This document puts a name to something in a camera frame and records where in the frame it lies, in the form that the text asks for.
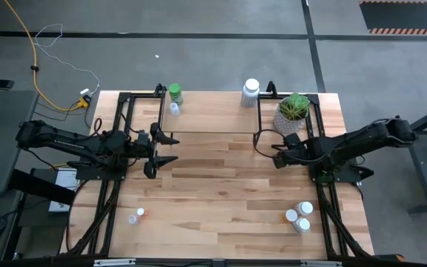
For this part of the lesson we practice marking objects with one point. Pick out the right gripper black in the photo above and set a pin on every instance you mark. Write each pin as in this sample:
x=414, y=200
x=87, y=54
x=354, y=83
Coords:
x=295, y=146

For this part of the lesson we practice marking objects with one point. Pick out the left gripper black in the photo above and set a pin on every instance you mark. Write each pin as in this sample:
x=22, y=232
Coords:
x=145, y=148

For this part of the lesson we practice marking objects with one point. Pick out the small clear bottle white cap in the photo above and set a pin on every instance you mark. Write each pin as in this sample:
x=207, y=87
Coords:
x=175, y=109

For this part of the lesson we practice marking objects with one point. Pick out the white melatonin bottle blue label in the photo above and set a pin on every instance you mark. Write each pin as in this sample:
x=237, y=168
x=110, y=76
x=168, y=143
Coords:
x=305, y=208

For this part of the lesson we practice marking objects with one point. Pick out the larger orange pill bottle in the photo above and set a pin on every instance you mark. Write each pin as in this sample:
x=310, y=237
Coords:
x=291, y=215

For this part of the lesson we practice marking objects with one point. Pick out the green cap medicine bottle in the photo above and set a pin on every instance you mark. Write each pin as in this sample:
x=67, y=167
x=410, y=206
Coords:
x=175, y=91

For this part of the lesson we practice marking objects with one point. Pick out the small clear bottle with pills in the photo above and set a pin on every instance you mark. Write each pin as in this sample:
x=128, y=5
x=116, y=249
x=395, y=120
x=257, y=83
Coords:
x=132, y=219

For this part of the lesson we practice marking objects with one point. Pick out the large white medicine bottle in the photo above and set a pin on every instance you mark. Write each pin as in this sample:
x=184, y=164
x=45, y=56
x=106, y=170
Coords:
x=251, y=91

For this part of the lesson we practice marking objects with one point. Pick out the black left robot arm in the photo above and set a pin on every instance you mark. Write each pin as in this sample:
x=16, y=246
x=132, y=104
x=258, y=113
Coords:
x=69, y=141

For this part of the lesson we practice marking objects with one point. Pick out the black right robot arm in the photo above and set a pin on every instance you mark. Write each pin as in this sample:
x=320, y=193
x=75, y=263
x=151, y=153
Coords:
x=365, y=139

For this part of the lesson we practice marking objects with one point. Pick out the white triangle-patterned pot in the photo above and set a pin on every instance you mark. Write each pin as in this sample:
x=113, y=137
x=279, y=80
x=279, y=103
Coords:
x=284, y=125

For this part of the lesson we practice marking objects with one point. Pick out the green succulent plant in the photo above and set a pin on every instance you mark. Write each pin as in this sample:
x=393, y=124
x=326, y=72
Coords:
x=294, y=105

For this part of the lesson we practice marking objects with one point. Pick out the white charger plug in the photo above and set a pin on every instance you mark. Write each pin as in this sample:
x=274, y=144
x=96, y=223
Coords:
x=85, y=91

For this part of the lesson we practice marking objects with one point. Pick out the white box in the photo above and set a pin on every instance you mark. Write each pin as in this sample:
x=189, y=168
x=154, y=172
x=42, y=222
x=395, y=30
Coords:
x=65, y=178

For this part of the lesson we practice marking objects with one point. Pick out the black desk beam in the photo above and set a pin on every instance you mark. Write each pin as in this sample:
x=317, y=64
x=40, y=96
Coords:
x=39, y=187

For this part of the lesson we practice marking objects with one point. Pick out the grey desk top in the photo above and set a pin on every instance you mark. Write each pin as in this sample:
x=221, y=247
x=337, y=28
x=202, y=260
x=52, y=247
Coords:
x=2, y=141

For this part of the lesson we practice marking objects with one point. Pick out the black hazard-striped floor mat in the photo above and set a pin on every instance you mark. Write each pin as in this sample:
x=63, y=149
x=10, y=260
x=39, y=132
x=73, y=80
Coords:
x=402, y=15

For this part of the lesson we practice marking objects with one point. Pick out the wooden shelf black frame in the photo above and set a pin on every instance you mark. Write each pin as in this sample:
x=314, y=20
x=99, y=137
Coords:
x=213, y=115

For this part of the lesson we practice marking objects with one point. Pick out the black right rig frame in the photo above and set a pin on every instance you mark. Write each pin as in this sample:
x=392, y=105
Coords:
x=347, y=177

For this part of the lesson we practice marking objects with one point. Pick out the black rig frame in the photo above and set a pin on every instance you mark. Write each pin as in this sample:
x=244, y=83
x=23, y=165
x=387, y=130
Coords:
x=87, y=173
x=347, y=177

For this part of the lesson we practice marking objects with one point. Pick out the black left rig frame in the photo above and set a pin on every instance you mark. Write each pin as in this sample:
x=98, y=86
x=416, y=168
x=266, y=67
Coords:
x=87, y=173

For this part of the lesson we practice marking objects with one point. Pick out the silver rail bracket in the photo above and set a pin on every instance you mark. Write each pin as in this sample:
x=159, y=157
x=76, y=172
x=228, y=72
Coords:
x=114, y=262
x=321, y=263

